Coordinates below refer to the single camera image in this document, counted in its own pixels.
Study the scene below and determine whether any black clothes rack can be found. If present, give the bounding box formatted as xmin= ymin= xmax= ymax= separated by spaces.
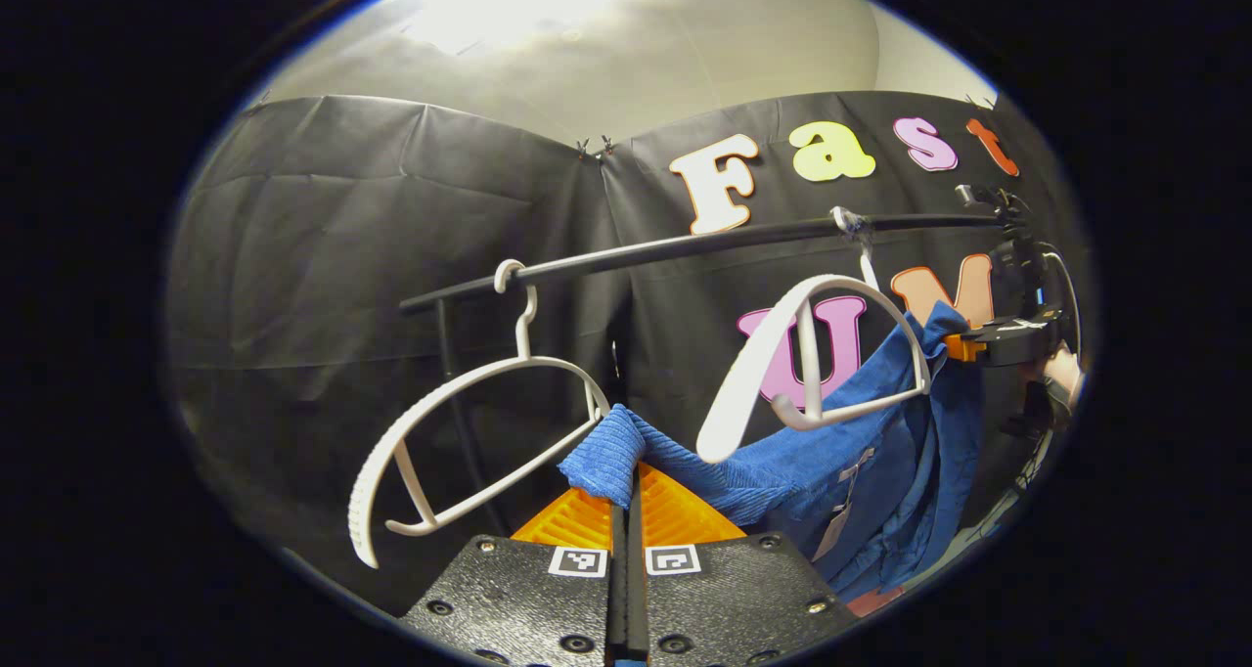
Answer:
xmin=399 ymin=209 xmax=1013 ymax=539

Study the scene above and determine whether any white plastic hanger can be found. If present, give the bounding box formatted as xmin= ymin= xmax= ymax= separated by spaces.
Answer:
xmin=349 ymin=259 xmax=612 ymax=570
xmin=696 ymin=212 xmax=935 ymax=465

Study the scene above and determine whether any ceiling light panel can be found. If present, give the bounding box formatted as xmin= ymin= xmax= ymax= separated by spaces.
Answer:
xmin=401 ymin=0 xmax=648 ymax=57

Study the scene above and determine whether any blue corduroy shirt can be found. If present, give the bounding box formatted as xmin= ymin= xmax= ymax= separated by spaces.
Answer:
xmin=558 ymin=300 xmax=989 ymax=604

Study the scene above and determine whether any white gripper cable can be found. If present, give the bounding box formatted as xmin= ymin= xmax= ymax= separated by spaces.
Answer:
xmin=963 ymin=430 xmax=1059 ymax=551

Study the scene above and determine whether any pink laundry hamper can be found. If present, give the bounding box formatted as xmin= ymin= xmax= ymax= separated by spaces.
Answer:
xmin=843 ymin=585 xmax=909 ymax=619

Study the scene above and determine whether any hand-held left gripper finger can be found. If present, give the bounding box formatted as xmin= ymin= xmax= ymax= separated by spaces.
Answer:
xmin=399 ymin=486 xmax=629 ymax=667
xmin=627 ymin=462 xmax=864 ymax=667

